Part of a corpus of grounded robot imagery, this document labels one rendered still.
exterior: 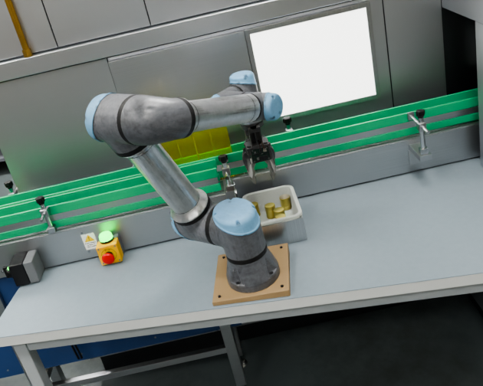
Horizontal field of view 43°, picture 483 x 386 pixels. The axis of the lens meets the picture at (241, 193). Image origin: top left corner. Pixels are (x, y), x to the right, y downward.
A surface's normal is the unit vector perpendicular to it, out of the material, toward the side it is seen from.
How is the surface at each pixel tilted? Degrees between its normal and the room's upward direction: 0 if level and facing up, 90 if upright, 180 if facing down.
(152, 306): 0
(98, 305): 0
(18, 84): 90
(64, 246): 90
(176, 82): 90
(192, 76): 90
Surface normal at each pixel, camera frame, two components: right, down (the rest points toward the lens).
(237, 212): -0.14, -0.81
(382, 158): 0.08, 0.43
